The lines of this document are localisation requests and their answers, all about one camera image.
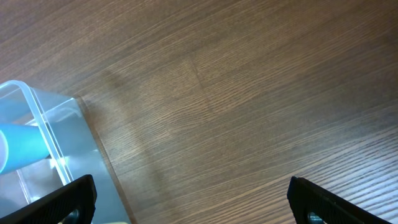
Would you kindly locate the clear plastic storage container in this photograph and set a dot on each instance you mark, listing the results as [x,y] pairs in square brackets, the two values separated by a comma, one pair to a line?
[73,152]

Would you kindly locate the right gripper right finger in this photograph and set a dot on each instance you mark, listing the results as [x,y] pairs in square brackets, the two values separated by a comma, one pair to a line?
[311,203]

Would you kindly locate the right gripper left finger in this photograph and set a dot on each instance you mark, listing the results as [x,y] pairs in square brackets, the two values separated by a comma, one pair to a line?
[72,203]

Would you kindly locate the blue plastic cup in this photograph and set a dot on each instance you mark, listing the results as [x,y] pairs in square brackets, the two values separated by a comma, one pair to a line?
[21,145]

